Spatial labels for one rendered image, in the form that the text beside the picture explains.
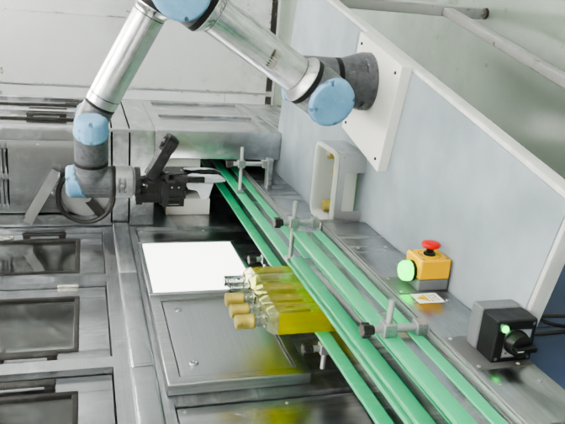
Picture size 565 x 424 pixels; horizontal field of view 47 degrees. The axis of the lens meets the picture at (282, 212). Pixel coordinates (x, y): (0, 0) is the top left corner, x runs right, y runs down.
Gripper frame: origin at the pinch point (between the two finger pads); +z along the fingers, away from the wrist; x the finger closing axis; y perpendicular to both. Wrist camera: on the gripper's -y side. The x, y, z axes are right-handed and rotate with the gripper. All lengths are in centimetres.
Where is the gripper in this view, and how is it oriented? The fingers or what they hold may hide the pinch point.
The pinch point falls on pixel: (218, 173)
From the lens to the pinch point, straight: 159.9
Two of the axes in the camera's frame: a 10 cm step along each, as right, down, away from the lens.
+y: -0.8, 9.5, 3.0
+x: 2.8, 3.1, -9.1
